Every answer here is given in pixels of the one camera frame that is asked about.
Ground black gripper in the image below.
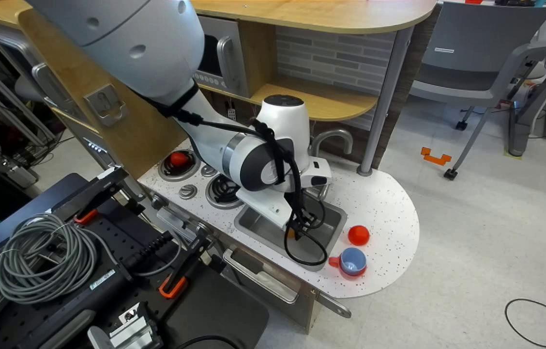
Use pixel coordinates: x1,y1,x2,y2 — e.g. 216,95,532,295
286,185,330,243

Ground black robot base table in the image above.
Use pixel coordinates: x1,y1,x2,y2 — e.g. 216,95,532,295
0,171,270,349

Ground gray toy sink basin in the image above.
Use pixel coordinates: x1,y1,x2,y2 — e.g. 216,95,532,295
232,192,348,272

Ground red toy cup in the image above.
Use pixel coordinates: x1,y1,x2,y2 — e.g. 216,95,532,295
327,254,365,282

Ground red toy bowl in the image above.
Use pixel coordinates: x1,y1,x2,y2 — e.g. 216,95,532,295
346,223,371,249

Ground blue toy cup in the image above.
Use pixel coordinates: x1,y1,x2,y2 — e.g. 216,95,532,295
338,247,369,278

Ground wooden toy kitchen playset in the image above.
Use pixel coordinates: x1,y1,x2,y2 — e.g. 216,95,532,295
0,0,439,336

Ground black coil stove burner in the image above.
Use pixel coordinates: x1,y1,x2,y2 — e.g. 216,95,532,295
156,150,203,183
203,173,245,210

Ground gray toy faucet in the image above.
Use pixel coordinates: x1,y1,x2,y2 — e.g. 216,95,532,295
309,126,356,161

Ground red toy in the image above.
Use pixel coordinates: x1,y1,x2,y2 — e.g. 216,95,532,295
166,150,191,171

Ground gray toy microwave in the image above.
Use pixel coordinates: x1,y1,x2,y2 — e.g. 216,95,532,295
193,14,251,99

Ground light gray office chair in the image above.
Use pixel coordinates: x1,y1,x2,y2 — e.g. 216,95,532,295
408,0,546,183

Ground gray oven door handle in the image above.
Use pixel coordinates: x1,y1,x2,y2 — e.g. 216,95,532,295
220,249,301,307

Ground gray cabinet door handle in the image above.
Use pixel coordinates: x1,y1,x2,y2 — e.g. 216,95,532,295
313,289,354,320

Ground black clamp orange handle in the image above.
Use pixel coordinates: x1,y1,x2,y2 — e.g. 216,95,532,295
154,235,216,303
52,163,129,229

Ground orange floor bracket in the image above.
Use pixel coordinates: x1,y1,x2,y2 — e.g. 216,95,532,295
418,146,452,169

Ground gray kitchen support post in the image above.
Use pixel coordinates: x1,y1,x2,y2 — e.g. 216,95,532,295
356,28,414,179

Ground gray microwave door handle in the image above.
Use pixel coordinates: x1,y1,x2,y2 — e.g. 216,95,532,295
214,35,241,93

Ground silver metal bracket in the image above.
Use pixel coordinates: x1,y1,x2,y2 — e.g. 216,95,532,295
85,301,166,349

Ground black floor cable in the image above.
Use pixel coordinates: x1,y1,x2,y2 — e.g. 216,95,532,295
501,297,546,349

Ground gray fridge door handle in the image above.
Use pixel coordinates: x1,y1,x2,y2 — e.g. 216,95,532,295
28,61,83,121

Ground gray coiled cable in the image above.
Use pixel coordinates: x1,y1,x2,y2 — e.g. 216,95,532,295
0,212,100,307

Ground aluminium frame rails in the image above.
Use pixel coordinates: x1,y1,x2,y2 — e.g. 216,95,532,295
0,31,61,171

